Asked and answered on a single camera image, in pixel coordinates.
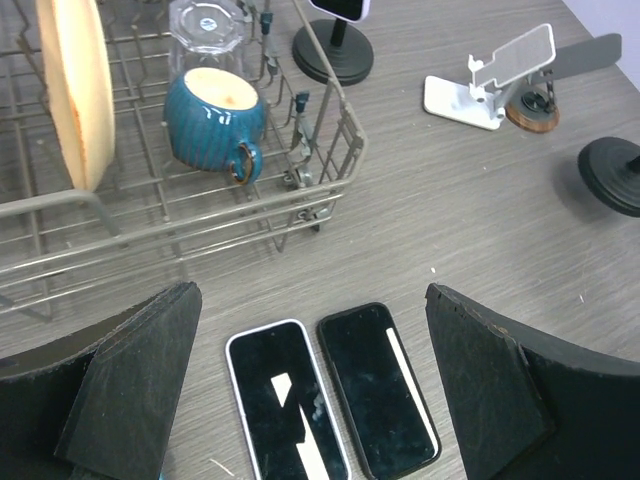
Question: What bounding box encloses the right yellow plate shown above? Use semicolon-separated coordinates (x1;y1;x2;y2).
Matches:
36;1;115;192

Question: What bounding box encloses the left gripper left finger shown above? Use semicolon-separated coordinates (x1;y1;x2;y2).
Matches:
1;282;202;479

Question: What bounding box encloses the black round-base phone stand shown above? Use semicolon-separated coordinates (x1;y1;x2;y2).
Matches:
292;19;374;86

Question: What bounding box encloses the clear glass cup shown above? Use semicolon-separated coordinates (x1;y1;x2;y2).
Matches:
168;0;248;82

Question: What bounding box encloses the white folding phone stand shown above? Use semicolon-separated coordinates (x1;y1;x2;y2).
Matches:
423;23;556;131

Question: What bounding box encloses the grey wire dish rack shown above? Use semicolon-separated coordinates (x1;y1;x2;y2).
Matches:
1;1;368;322

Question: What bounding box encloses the wooden base phone stand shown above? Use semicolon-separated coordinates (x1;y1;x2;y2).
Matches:
505;33;622;134

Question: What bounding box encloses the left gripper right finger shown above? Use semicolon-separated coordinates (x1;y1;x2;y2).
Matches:
425;283;639;479

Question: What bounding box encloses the black gooseneck phone stand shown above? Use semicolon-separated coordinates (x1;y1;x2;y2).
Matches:
577;137;639;218

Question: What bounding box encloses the black phone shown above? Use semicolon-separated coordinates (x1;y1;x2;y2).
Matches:
317;302;441;479

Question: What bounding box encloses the lavender case phone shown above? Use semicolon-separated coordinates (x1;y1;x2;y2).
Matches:
225;319;353;480

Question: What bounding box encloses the blue ceramic mug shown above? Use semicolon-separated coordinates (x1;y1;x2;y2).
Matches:
163;67;266;185

